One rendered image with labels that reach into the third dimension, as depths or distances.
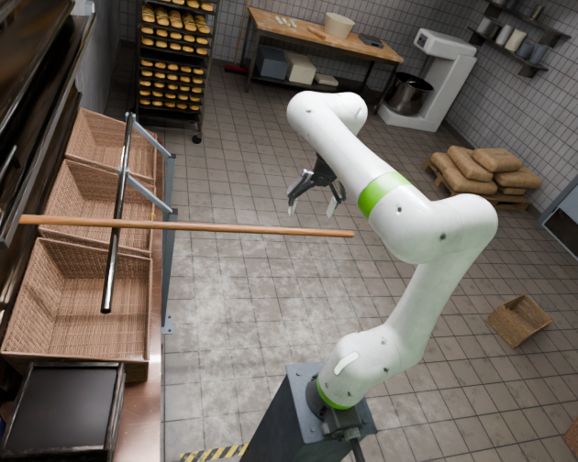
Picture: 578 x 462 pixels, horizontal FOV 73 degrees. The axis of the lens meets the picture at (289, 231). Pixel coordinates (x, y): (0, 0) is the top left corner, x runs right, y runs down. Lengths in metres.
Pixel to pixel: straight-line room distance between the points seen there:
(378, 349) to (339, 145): 0.50
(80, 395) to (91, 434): 0.13
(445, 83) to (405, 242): 5.90
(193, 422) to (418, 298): 1.67
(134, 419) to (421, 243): 1.34
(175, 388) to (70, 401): 1.05
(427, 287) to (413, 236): 0.25
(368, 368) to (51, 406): 0.97
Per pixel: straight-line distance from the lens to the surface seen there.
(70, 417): 1.46
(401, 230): 0.74
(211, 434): 2.37
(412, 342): 1.07
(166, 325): 2.64
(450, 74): 6.56
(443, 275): 0.94
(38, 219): 1.52
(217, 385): 2.48
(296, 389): 1.18
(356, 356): 0.99
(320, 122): 0.94
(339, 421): 1.11
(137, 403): 1.78
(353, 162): 0.84
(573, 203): 5.68
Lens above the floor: 2.21
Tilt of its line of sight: 39 degrees down
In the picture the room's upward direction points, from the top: 20 degrees clockwise
